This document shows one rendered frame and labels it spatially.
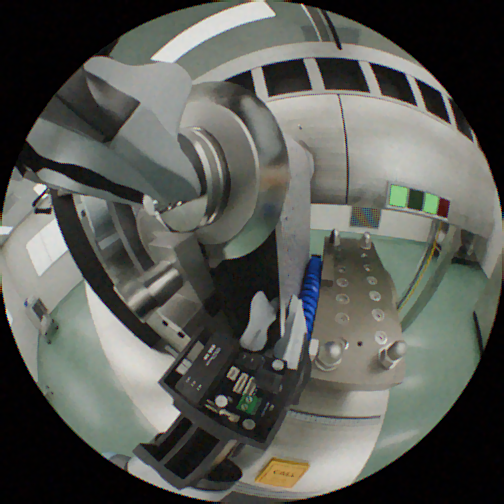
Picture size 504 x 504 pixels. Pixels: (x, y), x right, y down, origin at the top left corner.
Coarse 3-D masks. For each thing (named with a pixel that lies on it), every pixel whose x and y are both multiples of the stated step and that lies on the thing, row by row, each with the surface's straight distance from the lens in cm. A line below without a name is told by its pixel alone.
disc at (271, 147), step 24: (192, 96) 13; (216, 96) 11; (240, 96) 10; (264, 120) 9; (264, 144) 9; (264, 168) 9; (288, 168) 8; (264, 192) 9; (264, 216) 9; (240, 240) 11; (264, 240) 10
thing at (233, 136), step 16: (192, 112) 12; (208, 112) 11; (224, 112) 10; (208, 128) 11; (224, 128) 10; (240, 128) 9; (224, 144) 10; (240, 144) 9; (240, 160) 9; (256, 160) 9; (240, 176) 9; (256, 176) 9; (240, 192) 9; (256, 192) 9; (240, 208) 10; (208, 224) 12; (224, 224) 11; (240, 224) 10; (208, 240) 13; (224, 240) 12
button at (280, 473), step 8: (272, 464) 35; (280, 464) 35; (288, 464) 35; (296, 464) 35; (304, 464) 36; (264, 472) 36; (272, 472) 35; (280, 472) 35; (288, 472) 36; (296, 472) 36; (304, 472) 36; (256, 480) 37; (264, 480) 37; (272, 480) 36; (280, 480) 37; (288, 480) 37; (296, 480) 37; (288, 488) 38
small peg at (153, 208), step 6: (144, 198) 8; (150, 198) 7; (144, 204) 8; (150, 204) 8; (156, 204) 7; (162, 204) 7; (168, 204) 8; (174, 204) 8; (180, 204) 8; (150, 210) 8; (156, 210) 7; (162, 210) 8; (168, 210) 8; (156, 216) 8
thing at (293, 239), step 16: (304, 208) 23; (288, 224) 13; (304, 224) 24; (288, 240) 13; (304, 240) 25; (288, 256) 14; (304, 256) 28; (288, 272) 15; (304, 272) 32; (288, 288) 16; (288, 304) 18
